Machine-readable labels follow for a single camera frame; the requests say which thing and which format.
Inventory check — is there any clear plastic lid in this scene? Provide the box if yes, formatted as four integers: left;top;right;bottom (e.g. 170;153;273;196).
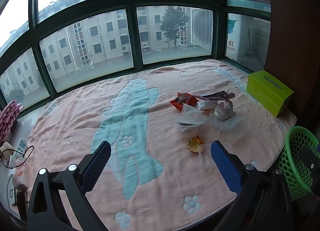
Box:
175;104;208;133

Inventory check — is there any paper ball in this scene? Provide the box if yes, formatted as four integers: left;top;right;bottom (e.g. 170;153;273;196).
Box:
214;101;237;120

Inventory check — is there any small clear plastic cup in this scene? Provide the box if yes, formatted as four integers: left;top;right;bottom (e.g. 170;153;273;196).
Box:
197;144;213;166

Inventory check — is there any green plastic basket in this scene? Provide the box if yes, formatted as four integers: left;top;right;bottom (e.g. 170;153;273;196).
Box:
278;126;320;201

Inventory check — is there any orange white tissue pack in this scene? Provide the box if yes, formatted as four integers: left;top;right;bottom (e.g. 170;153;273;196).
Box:
11;164;30;190

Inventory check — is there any orange snack packet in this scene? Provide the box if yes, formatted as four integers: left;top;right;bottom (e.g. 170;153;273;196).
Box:
169;92;200;112

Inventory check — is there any brown snack wrapper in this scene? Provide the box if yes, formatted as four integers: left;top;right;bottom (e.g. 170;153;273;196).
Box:
200;91;235;102

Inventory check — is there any white printed carton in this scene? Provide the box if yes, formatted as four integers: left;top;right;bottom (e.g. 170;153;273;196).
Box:
226;13;248;60

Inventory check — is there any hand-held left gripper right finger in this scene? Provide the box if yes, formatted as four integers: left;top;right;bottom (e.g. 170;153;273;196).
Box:
210;140;293;231

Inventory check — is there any white louvered outdoor unit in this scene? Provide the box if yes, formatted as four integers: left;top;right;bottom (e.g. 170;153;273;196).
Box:
191;8;213;47

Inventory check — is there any tree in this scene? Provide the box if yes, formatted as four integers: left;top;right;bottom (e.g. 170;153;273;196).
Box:
160;6;189;47

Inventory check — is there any pink patterned cloth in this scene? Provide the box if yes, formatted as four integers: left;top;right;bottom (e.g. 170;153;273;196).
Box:
0;99;24;144

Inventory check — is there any black cable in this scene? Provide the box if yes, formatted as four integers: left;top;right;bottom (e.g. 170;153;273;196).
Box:
0;145;35;169

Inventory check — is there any pink printed blanket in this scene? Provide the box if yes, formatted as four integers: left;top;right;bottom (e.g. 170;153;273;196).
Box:
10;59;298;231

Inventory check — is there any beige apartment building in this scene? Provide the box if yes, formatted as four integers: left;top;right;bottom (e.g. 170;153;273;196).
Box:
0;0;190;102

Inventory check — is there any clear plastic bag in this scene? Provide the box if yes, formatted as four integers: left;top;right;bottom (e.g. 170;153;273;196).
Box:
207;115;247;135

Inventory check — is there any dark green window frame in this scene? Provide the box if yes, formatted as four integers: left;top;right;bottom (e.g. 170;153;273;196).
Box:
0;0;273;119

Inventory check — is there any orange jelly cup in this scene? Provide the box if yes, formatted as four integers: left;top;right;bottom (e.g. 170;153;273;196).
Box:
186;135;205;154

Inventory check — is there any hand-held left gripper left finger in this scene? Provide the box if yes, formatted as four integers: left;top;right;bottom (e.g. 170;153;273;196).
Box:
26;140;112;231

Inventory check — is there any white power strip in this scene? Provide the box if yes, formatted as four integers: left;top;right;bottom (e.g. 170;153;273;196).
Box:
14;137;29;164

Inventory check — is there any green cardboard box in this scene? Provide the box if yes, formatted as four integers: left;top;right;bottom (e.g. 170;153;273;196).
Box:
246;70;294;118

